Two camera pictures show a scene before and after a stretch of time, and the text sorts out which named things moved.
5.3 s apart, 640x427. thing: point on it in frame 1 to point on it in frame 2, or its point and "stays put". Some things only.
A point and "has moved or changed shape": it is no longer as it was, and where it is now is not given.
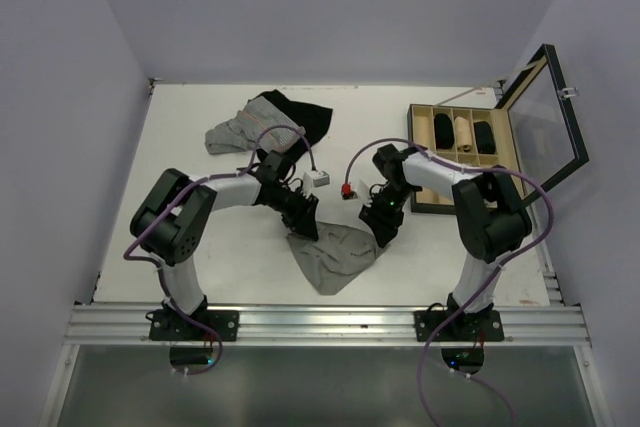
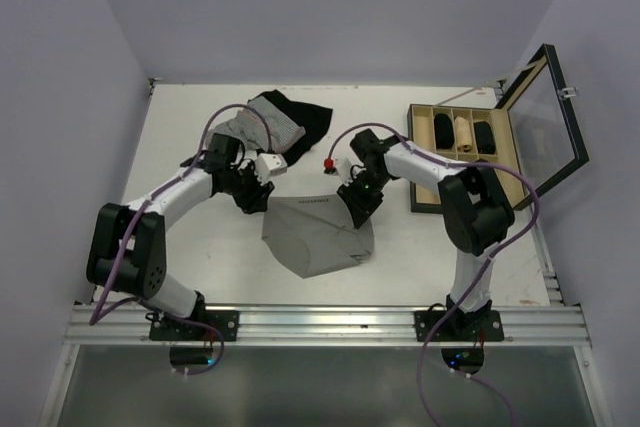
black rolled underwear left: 444,134 stays put
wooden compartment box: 473,137 stays put
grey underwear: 338,255 has moved or changed shape
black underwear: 314,119 stays put
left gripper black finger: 304,224 to 255,200
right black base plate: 482,326 stays put
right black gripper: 385,226 to 360,206
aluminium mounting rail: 102,325 stays put
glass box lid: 546,137 stays put
